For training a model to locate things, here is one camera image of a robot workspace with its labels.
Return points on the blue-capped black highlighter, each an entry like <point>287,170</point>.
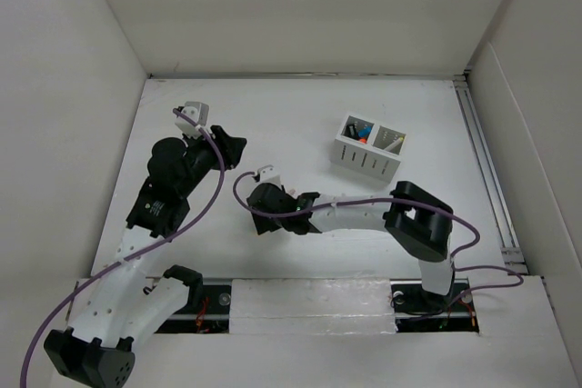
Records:
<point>366,130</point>

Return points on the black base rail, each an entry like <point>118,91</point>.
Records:
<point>412,315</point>

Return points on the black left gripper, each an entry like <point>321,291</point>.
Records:
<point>230,146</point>

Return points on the white two-compartment pen holder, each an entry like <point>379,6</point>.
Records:
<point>369,159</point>

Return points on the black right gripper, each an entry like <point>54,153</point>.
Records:
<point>263,223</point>

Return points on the aluminium rail right side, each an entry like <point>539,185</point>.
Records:
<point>508,241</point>

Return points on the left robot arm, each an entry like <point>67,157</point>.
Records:
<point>98,348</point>

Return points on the yellow-capped black highlighter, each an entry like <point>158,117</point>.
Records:
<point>351,132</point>

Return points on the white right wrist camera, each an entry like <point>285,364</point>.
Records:
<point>268,174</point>

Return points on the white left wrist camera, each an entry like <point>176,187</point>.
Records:
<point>192,118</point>

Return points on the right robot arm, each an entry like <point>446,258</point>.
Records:
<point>411,218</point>

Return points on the white marker pale yellow cap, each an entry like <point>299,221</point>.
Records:
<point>395,144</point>

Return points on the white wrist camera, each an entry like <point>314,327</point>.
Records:
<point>268,174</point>
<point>192,118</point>

